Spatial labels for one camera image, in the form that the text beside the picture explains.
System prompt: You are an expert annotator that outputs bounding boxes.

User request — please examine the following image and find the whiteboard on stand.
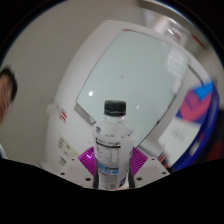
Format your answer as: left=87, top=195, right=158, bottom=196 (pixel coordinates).
left=73, top=28, right=191, bottom=148

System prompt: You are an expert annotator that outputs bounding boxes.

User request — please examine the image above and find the red wall sign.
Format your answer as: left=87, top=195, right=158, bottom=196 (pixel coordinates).
left=58, top=108, right=69, bottom=124

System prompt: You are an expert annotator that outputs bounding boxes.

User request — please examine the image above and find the blue and red paper bag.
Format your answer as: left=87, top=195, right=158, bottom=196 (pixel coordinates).
left=159, top=79, right=221, bottom=173

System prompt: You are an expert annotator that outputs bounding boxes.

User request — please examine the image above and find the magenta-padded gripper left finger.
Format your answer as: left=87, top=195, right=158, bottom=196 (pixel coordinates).
left=59, top=146, right=98, bottom=188

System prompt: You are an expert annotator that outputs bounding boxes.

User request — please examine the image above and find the large white wall poster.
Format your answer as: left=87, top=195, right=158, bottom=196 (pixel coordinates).
left=57, top=133, right=76, bottom=154

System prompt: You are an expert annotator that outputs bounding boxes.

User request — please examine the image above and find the person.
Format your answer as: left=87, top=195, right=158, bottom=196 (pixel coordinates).
left=0, top=66, right=19, bottom=159

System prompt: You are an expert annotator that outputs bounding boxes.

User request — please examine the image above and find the clear plastic bottle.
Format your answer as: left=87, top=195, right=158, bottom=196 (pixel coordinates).
left=92, top=99, right=135, bottom=191

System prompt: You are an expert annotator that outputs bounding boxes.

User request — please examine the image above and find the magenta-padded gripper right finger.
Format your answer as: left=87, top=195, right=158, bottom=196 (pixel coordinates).
left=128, top=146, right=171, bottom=187

